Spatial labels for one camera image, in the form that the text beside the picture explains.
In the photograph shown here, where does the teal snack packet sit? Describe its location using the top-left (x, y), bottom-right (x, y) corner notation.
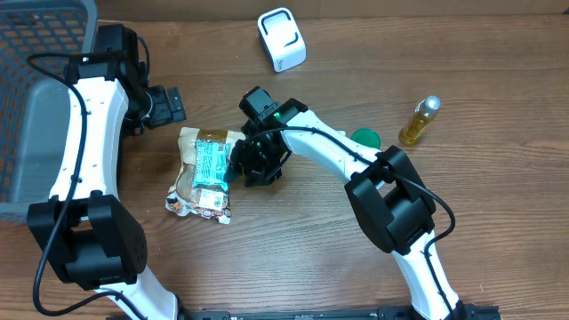
top-left (193, 140), bottom-right (230, 192)

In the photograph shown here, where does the brown snack packet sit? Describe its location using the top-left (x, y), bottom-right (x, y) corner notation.
top-left (169, 127), bottom-right (245, 201)

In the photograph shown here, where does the brown cardboard back panel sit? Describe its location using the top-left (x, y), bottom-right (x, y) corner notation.
top-left (96, 0), bottom-right (568, 22)

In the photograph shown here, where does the yellow oil bottle silver cap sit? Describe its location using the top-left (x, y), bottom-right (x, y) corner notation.
top-left (398, 95), bottom-right (441, 146)

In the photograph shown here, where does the white labelled snack packet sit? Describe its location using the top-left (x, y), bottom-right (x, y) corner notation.
top-left (165, 186), bottom-right (231, 225)

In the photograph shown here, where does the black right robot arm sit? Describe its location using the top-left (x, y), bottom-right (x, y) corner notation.
top-left (224, 86), bottom-right (464, 319)

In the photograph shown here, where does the green lid white jar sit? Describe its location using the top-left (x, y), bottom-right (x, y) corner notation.
top-left (351, 128), bottom-right (381, 149)

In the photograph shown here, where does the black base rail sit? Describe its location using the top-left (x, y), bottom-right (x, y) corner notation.
top-left (179, 304), bottom-right (502, 320)

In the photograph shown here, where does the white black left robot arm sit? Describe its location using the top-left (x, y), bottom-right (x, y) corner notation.
top-left (27, 24), bottom-right (186, 319)

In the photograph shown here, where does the grey plastic mesh basket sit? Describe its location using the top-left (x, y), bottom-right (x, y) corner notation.
top-left (1, 0), bottom-right (98, 222)

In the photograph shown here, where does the white barcode scanner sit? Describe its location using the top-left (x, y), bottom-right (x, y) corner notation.
top-left (257, 7), bottom-right (307, 73)

